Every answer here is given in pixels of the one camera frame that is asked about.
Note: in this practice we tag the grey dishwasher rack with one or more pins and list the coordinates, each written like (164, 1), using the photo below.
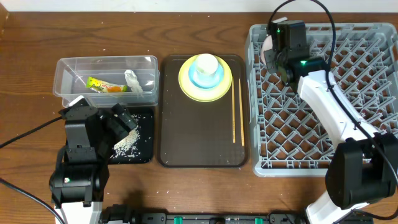
(287, 139)

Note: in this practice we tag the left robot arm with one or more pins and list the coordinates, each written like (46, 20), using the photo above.
(81, 171)

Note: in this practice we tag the white tissue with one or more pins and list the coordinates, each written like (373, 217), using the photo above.
(132, 82)

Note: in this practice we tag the black plastic tray bin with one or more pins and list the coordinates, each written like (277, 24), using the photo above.
(145, 145)

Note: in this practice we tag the yellow green snack wrapper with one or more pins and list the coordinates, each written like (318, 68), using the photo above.
(101, 86)

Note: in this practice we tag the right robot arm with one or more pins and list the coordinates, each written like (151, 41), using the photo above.
(363, 169)

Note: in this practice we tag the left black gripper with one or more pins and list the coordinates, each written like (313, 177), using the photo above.
(111, 122)

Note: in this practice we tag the white bowl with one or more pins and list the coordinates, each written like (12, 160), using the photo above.
(267, 45)

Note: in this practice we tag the light blue saucer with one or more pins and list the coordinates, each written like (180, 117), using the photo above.
(206, 85)

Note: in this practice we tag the pale green cup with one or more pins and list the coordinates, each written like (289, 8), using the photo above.
(205, 68)

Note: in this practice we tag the rice pile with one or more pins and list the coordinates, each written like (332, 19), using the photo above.
(127, 147)

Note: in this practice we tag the dark brown serving tray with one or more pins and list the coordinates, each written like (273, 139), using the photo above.
(193, 134)

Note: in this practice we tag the clear plastic bin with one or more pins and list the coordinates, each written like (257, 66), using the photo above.
(71, 76)

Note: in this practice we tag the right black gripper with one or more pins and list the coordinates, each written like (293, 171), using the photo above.
(269, 57)

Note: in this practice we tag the yellow plate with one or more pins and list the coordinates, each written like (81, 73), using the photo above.
(203, 95)

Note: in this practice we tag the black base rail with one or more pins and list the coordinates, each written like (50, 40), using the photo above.
(124, 214)

